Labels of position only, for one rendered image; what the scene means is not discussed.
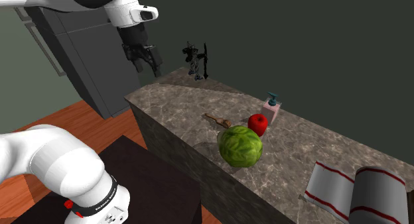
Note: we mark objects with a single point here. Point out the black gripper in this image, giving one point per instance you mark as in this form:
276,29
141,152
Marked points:
133,36

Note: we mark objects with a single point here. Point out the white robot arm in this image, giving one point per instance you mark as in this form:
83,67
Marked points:
58,165

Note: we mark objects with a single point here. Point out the black figure with staff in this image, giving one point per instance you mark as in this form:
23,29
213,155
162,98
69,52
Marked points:
194,57

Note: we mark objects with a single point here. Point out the dark grey refrigerator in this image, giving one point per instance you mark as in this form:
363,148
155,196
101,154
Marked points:
97,65

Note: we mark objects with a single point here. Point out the wooden brush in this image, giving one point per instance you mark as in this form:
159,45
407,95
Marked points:
223,121

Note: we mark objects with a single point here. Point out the dark robot stand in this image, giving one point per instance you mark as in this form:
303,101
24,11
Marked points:
155,184

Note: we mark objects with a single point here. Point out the green cabbage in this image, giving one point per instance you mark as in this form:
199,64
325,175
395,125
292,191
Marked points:
240,147

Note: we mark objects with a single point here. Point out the red apple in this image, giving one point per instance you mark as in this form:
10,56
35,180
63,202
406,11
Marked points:
257,123

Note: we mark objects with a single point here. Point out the pink soap dispenser teal pump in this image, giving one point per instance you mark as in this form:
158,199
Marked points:
271,112

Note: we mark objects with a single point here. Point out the white red-striped towel roll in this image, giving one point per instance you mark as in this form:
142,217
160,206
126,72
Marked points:
375,194

